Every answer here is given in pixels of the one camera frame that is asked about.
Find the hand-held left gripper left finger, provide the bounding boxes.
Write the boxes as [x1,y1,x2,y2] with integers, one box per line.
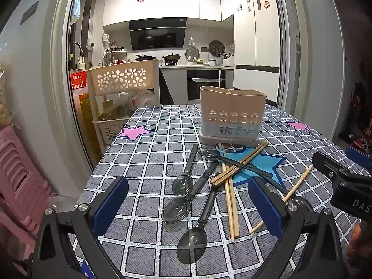
[33,176,130,279]

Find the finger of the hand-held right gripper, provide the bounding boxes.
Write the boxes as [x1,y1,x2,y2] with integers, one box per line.
[346,147,372,178]
[312,151,349,181]

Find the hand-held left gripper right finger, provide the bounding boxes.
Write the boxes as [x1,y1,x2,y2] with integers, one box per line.
[247,177,353,279]

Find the wooden chopstick with ridged tip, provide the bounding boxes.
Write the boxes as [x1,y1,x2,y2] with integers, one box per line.
[249,165,313,234]

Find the chopstick with blue dotted end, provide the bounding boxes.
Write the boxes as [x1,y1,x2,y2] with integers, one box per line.
[221,147,240,237]

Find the beige plastic utensil holder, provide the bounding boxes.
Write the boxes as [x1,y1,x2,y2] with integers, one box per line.
[199,86,267,147]

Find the person's right hand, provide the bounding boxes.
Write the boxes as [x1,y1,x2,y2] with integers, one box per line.
[347,221,372,268]

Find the red and black decoration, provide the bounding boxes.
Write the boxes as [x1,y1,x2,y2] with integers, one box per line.
[339,61,372,152]

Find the grey checked star tablecloth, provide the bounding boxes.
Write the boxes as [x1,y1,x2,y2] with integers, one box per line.
[68,105,372,279]

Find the yellow cooking oil bottle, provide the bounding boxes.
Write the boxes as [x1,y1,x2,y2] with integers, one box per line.
[78,91,102,163]

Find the stack of pink plastic stools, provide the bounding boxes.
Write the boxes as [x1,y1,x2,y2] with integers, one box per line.
[0,126,56,268]

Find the clear plastic bags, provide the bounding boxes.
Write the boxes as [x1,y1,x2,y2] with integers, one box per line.
[100,90,154,120]

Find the beige flower-cutout storage cart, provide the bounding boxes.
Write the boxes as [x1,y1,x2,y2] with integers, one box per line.
[86,59,163,153]

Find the red plastic basket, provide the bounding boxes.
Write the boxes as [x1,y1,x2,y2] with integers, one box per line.
[70,70,88,90]

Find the black built-in oven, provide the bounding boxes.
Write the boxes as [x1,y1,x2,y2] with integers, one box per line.
[187,69,228,101]

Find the white refrigerator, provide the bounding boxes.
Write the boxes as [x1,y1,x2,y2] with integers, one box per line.
[232,0,282,103]

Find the white spice rack with bottles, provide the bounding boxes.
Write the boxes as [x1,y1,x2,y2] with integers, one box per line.
[103,48,128,64]

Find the dark round steamer rack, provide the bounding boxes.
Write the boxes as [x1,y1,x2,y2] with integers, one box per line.
[209,40,225,56]

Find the dark cooking pot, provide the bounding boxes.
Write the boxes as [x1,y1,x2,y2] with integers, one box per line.
[162,53,181,64]

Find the black kitchen faucet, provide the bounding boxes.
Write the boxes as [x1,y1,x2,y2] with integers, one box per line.
[72,42,85,59]

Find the white hanging bag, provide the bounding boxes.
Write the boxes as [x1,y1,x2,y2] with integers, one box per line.
[86,32,96,57]

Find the black range hood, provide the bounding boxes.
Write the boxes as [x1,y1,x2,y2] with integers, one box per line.
[128,18,188,51]

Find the white upper kitchen cabinets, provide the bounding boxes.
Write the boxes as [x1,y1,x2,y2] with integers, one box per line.
[103,0,230,31]

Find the grey wall switch panel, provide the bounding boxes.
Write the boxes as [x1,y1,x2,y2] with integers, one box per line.
[20,1,39,25]

